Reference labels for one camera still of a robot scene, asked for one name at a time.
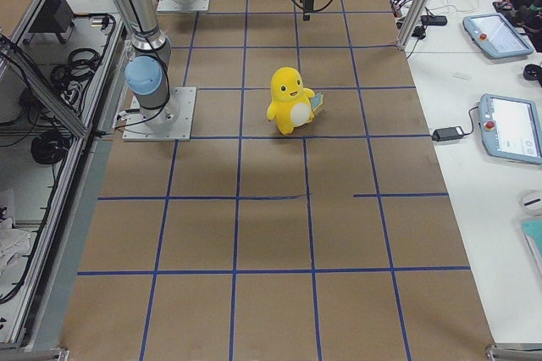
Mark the teach pendant far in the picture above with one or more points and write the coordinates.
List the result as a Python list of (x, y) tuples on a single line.
[(496, 36)]

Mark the black power adapter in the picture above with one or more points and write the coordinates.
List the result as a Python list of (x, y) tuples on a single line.
[(448, 134)]

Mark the teach pendant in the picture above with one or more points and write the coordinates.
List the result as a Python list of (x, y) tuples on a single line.
[(510, 128), (496, 36)]

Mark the teach pendant near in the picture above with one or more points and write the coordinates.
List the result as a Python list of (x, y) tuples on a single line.
[(510, 128)]

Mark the yellow plush toy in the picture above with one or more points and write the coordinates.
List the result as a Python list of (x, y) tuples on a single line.
[(292, 104)]

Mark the white cloth rag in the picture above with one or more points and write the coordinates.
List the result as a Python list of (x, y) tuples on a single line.
[(15, 242)]

